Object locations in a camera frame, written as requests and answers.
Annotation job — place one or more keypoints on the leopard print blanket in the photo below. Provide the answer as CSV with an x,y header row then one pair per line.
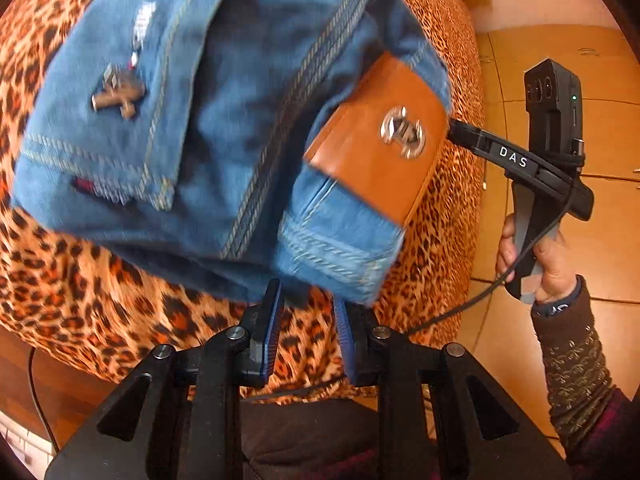
x,y
100,310

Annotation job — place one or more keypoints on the person's right hand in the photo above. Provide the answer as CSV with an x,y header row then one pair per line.
x,y
557,270

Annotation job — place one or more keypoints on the person's dark clothing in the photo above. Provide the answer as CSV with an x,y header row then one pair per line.
x,y
310,440

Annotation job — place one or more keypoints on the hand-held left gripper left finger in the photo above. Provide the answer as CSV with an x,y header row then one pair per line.
x,y
272,330

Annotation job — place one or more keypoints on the person's right forearm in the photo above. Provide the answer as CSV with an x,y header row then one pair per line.
x,y
580,360

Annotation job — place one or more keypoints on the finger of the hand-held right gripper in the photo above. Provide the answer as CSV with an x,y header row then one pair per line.
x,y
465,135

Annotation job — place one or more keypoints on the blue denim pants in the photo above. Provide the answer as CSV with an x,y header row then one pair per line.
x,y
225,110

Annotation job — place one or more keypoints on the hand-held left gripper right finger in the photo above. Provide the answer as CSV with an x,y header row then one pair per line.
x,y
345,340

